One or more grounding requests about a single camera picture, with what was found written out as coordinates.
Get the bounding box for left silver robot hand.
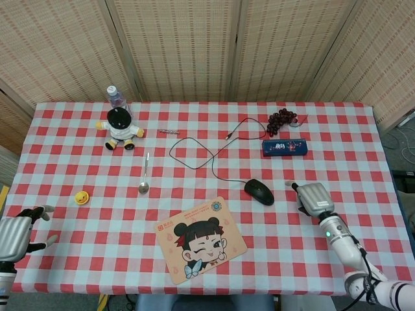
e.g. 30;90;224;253
0;205;59;264

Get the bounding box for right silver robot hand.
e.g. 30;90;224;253
285;180;335;218

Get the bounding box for black round object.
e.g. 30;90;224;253
244;178;275;206

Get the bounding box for pink cartoon mouse pad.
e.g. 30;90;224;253
153;196;248;286

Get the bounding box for blue printed pencil case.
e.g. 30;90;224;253
261;138;309;159

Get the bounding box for dark red grape bunch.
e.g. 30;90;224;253
267;108;308;137

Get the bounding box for black box on floor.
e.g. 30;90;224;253
391;169;415;195

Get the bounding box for red white checkered tablecloth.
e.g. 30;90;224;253
0;101;412;297

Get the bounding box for silver metal spoon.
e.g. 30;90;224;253
138;152;151;195

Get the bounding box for plush doll with black hair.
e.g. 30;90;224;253
95;106;145;151

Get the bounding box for clear plastic water bottle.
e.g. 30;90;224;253
106;85;134;119

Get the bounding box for woven bamboo folding screen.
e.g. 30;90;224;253
0;0;415;156

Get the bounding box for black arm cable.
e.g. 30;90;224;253
348;231;382;305

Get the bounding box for white floor cables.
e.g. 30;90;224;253
385;124;415;156

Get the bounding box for black mouse cable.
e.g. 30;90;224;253
169;117;268;184

